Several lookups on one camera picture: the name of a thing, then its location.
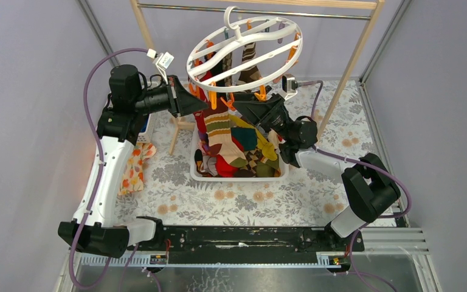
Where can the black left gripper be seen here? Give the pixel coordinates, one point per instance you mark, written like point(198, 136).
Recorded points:
point(174, 97)

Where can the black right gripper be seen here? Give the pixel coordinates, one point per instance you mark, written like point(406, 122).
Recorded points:
point(259, 112)

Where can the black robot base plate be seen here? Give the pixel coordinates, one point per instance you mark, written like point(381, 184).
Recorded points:
point(190, 238)

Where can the red santa sock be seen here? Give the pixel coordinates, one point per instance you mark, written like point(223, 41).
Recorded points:
point(225, 167)

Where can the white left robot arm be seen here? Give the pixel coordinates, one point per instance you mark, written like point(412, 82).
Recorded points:
point(93, 228)

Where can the striped beige green sock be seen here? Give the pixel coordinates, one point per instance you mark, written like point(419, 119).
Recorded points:
point(219, 134)

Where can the white round sock hanger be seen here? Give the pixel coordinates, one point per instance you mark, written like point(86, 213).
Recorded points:
point(241, 46)

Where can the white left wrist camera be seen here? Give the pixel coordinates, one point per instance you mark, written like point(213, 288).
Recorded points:
point(161, 61)

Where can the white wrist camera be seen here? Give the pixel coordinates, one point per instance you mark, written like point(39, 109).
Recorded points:
point(289, 86)
point(161, 61)

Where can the orange floral cloth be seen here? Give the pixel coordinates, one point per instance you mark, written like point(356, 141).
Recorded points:
point(133, 177)

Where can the floral patterned table mat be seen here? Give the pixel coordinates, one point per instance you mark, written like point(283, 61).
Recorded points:
point(304, 198)

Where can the white perforated basket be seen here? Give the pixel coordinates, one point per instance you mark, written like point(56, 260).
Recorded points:
point(147, 131)

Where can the metal hanging rod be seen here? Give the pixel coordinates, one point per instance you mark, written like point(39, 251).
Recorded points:
point(253, 12)

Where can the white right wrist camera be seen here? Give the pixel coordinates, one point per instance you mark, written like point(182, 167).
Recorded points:
point(289, 86)

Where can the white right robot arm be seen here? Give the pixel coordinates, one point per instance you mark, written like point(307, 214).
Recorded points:
point(368, 185)

